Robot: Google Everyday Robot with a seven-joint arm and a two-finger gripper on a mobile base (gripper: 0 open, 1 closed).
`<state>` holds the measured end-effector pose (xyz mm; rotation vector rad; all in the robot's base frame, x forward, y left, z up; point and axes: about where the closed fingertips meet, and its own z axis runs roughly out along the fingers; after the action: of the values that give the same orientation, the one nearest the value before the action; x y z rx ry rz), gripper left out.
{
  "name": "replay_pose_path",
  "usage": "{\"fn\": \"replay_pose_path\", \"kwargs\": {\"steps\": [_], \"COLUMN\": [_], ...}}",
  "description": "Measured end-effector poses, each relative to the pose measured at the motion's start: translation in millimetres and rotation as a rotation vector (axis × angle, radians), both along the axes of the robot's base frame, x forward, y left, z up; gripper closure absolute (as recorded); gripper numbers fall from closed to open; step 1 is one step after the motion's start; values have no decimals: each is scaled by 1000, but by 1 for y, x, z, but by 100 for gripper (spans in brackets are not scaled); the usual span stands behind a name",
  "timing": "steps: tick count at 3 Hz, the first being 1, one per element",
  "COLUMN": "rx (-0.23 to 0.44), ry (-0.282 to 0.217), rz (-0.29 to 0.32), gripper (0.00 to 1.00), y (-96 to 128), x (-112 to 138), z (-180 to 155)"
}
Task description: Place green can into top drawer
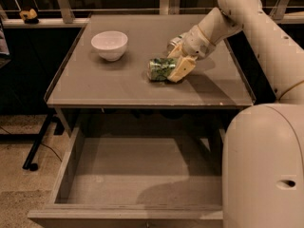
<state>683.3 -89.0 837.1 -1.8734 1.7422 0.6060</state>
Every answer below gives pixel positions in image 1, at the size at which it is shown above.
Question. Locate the silver crushed can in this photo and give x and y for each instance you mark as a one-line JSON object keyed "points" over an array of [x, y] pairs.
{"points": [[174, 42]]}

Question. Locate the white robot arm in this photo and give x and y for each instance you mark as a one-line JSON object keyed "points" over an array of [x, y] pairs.
{"points": [[263, 151]]}

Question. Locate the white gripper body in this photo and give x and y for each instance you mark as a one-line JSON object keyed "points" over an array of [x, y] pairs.
{"points": [[195, 45]]}

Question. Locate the black stand leg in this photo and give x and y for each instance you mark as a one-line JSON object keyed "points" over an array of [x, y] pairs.
{"points": [[36, 139]]}

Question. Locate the grey cabinet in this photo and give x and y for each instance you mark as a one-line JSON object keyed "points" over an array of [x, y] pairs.
{"points": [[88, 81]]}

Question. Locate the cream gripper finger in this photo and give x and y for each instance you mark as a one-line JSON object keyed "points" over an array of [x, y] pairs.
{"points": [[183, 67], [176, 52]]}

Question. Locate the green soda can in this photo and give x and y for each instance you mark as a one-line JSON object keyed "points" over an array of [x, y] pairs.
{"points": [[160, 68]]}

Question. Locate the white window ledge rail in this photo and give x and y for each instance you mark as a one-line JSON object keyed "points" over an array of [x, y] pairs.
{"points": [[288, 18]]}

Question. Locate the grey open top drawer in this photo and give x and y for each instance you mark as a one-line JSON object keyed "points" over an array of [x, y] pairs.
{"points": [[127, 181]]}

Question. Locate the white ceramic bowl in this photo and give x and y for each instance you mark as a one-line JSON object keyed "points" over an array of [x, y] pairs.
{"points": [[110, 45]]}

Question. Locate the yellow black object on ledge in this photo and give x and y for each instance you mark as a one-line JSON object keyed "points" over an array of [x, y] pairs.
{"points": [[29, 16]]}

